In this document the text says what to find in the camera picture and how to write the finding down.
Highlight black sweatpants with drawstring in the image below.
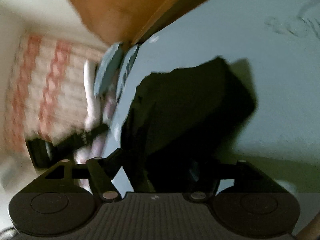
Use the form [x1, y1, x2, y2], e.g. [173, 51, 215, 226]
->
[120, 57, 256, 193]

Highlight blue patterned bed sheet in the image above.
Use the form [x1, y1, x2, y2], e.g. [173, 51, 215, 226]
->
[100, 0, 320, 235]

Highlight white floral folded quilt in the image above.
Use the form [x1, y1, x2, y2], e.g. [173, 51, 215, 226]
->
[84, 60, 102, 131]

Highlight patterned beige pink curtain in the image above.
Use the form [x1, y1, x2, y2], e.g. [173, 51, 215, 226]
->
[4, 33, 104, 154]

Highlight wooden headboard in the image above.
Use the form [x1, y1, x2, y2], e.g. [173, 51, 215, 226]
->
[57, 0, 241, 47]

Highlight purple floral folded quilt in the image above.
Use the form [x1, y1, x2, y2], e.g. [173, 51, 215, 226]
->
[73, 69, 121, 190]

